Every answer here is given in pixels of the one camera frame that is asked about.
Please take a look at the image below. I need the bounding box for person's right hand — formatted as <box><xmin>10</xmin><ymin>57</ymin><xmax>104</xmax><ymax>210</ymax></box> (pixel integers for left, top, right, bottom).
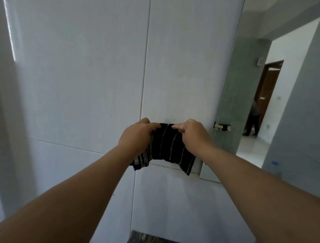
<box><xmin>172</xmin><ymin>118</ymin><xmax>216</xmax><ymax>158</ymax></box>

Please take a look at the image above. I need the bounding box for person's left hand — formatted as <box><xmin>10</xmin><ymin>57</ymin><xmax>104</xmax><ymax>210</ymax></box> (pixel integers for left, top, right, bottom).
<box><xmin>117</xmin><ymin>117</ymin><xmax>162</xmax><ymax>161</ymax></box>

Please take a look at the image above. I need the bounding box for black striped cloth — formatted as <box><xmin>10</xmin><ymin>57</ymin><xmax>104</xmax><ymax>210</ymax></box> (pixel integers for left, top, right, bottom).
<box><xmin>130</xmin><ymin>123</ymin><xmax>197</xmax><ymax>176</ymax></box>

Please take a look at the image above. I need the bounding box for rectangular wall mirror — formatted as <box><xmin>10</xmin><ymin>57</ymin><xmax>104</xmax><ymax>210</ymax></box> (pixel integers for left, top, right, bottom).
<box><xmin>199</xmin><ymin>0</ymin><xmax>320</xmax><ymax>198</ymax></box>

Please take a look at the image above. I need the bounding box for person's right forearm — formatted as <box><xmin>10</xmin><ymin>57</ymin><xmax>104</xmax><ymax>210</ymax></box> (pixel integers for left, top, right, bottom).
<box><xmin>197</xmin><ymin>145</ymin><xmax>320</xmax><ymax>243</ymax></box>

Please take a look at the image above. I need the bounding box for person's left forearm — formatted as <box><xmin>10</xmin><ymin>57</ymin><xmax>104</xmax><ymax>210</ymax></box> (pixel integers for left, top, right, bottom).
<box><xmin>0</xmin><ymin>146</ymin><xmax>137</xmax><ymax>243</ymax></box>

